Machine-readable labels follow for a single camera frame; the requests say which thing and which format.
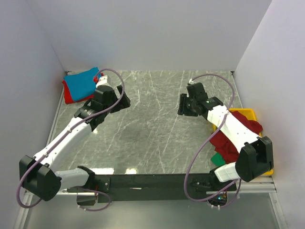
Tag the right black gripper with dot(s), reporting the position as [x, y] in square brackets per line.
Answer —
[185, 105]

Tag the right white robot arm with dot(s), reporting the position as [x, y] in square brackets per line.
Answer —
[255, 152]

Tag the folded red t shirt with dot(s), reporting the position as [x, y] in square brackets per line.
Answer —
[67, 95]

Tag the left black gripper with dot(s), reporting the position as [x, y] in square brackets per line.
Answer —
[119, 99]

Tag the aluminium frame rail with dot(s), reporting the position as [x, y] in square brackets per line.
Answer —
[262, 184]

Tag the yellow plastic bin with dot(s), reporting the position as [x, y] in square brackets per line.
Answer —
[250, 114]

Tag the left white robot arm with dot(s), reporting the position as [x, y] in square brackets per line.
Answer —
[39, 174]

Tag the blue t shirt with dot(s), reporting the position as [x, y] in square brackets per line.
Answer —
[82, 84]

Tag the dark red t shirt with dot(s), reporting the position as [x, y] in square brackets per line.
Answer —
[226, 143]

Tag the green t shirt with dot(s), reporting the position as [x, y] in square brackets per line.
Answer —
[217, 160]

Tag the black base beam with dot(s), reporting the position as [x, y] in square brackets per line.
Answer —
[139, 187]

